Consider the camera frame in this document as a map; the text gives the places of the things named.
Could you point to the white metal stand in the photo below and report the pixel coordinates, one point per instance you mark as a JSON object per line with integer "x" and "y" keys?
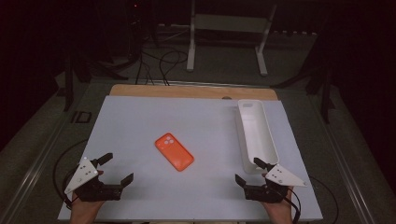
{"x": 230, "y": 23}

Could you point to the wooden table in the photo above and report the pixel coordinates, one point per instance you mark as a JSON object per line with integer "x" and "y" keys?
{"x": 186, "y": 92}

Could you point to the metal floor rail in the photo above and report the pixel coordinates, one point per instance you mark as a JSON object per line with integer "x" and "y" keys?
{"x": 350, "y": 177}
{"x": 32, "y": 177}

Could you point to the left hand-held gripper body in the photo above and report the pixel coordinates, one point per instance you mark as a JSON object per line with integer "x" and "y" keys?
{"x": 82, "y": 174}

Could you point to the person's left hand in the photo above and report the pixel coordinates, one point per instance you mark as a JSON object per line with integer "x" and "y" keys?
{"x": 85, "y": 210}

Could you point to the black floor socket frame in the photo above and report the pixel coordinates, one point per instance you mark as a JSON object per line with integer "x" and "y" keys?
{"x": 75, "y": 117}

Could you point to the black tripod stand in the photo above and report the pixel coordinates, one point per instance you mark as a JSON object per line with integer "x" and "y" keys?
{"x": 68, "y": 93}
{"x": 326, "y": 102}

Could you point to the orange phone case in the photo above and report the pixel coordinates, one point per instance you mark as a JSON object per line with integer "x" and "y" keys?
{"x": 174, "y": 152}

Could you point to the long white plastic tray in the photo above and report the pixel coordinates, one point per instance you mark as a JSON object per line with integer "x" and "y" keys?
{"x": 258, "y": 133}

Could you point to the white power strip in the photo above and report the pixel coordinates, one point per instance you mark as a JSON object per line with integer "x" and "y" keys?
{"x": 295, "y": 32}
{"x": 172, "y": 28}

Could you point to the person's right hand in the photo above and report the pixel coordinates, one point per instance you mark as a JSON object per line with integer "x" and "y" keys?
{"x": 281, "y": 210}

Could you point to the white table board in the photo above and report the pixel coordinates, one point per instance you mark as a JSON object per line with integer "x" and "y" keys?
{"x": 186, "y": 118}

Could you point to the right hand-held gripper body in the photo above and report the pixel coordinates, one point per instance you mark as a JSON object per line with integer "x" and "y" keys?
{"x": 281, "y": 177}

